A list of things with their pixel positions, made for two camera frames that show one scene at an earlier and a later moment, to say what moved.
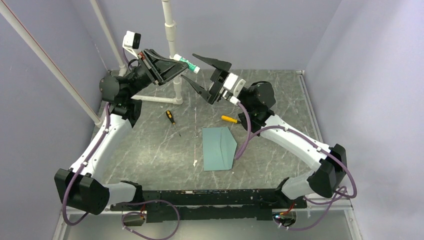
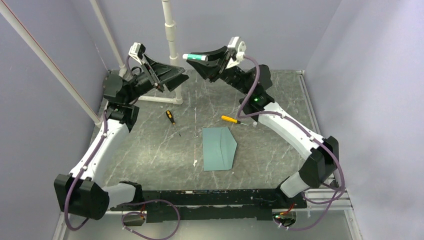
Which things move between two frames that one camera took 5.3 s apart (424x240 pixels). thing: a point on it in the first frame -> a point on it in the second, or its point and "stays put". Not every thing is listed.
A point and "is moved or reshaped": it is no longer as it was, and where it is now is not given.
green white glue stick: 191,66 is moved or reshaped
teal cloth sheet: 219,148 stays put
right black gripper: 217,81 -> 209,69
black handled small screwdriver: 169,115 stays put
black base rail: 188,205 stays put
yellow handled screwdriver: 229,119 stays put
